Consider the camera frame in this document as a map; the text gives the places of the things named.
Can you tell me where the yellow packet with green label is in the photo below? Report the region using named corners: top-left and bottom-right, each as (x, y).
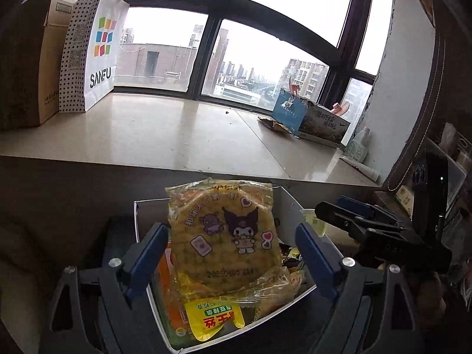
top-left (184, 297), bottom-right (246, 343)

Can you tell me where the person's right hand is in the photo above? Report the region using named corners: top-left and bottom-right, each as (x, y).
top-left (406, 271), bottom-right (447, 303)

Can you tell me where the white cardboard box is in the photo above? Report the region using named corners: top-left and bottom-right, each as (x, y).
top-left (133, 186), bottom-right (345, 353)

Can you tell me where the white dotted shopping bag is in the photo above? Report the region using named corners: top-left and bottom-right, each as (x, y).
top-left (59, 0), bottom-right (144, 113)

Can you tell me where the tall brown cardboard box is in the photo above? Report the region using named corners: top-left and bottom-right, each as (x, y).
top-left (0, 0), bottom-right (80, 131)

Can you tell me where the printed landscape carton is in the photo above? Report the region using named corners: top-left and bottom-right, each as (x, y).
top-left (272, 88), bottom-right (352, 148)

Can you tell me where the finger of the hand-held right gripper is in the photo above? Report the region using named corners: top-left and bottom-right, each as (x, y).
top-left (314, 201), bottom-right (373, 238)
top-left (335, 195), bottom-right (402, 225)

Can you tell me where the white tube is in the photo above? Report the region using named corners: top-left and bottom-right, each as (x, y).
top-left (339, 155), bottom-right (380, 182)

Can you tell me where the yellow cartoon cracker packet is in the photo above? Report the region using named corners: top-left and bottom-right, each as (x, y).
top-left (165, 179), bottom-right (296, 305)

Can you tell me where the small white bottle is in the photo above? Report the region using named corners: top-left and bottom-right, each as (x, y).
top-left (345, 126), bottom-right (370, 163)

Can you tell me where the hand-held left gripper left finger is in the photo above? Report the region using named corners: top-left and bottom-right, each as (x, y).
top-left (50, 222), bottom-right (170, 354)

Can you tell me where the yellow packet with blue print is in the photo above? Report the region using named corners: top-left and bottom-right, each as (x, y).
top-left (282, 247), bottom-right (307, 266)

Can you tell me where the dark window frame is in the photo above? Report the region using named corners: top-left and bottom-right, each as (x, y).
top-left (88, 0), bottom-right (380, 113)

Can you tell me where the green white snack packet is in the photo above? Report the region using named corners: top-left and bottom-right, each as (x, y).
top-left (170, 322), bottom-right (194, 347)

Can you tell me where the orange bar snack packet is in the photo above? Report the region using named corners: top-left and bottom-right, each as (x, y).
top-left (155, 245), bottom-right (192, 340)

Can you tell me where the crumpled brown wrapper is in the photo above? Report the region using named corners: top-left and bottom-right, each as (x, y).
top-left (257, 116), bottom-right (296, 135)

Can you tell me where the stone windowsill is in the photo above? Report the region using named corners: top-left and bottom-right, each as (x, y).
top-left (0, 92), bottom-right (380, 187)

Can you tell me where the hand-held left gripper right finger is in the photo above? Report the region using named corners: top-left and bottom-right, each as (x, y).
top-left (294, 222), bottom-right (417, 354)

